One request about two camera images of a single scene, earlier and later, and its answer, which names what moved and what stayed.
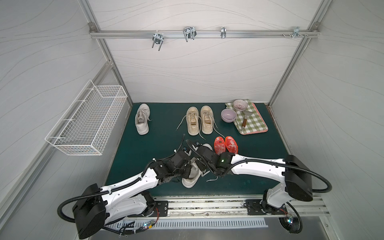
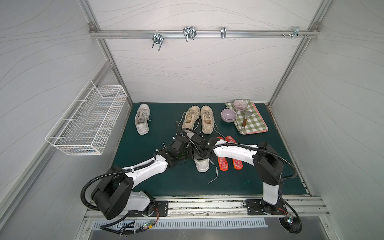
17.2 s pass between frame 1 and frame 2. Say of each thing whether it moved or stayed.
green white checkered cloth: stayed
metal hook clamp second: stayed
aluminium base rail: stayed
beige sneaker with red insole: stayed
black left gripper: moved
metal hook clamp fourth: stayed
